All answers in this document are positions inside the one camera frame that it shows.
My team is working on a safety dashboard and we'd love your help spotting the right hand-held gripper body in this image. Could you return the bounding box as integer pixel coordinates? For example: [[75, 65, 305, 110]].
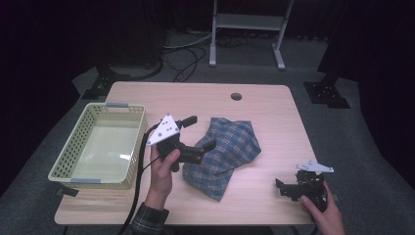
[[285, 159, 336, 212]]

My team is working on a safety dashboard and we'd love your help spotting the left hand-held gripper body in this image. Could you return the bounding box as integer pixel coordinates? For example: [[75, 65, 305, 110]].
[[146, 113, 204, 173]]

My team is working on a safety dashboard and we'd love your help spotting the blue plaid cloth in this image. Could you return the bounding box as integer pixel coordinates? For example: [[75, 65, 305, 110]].
[[182, 117, 263, 203]]

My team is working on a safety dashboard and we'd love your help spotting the pale green plastic basket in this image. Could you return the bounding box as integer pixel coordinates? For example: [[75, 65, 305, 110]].
[[47, 102, 148, 191]]

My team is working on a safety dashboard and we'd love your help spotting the person's right hand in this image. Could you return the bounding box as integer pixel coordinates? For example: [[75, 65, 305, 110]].
[[299, 180, 346, 235]]

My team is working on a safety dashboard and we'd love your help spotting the person's left hand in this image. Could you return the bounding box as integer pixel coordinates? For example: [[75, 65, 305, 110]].
[[144, 144, 182, 211]]

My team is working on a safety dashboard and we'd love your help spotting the black stand base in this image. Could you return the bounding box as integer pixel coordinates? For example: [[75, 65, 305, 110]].
[[80, 63, 132, 101], [302, 72, 352, 110]]

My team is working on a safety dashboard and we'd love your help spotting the black table clamp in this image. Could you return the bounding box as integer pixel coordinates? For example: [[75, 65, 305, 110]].
[[54, 185, 80, 198]]

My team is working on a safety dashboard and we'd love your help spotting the white metal stand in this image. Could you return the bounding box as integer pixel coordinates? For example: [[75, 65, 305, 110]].
[[208, 0, 295, 71]]

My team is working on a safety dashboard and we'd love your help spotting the thin black floor cable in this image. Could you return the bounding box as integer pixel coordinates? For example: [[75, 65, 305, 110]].
[[161, 44, 208, 83]]

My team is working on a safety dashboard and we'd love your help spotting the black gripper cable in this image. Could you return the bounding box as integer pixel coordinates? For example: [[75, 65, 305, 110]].
[[116, 120, 164, 235]]

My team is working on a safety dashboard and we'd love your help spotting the thick black floor cable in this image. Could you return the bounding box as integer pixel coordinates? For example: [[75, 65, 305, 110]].
[[112, 57, 164, 82]]

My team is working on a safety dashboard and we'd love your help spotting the white floor cable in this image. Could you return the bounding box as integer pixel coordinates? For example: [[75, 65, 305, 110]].
[[161, 31, 213, 51]]

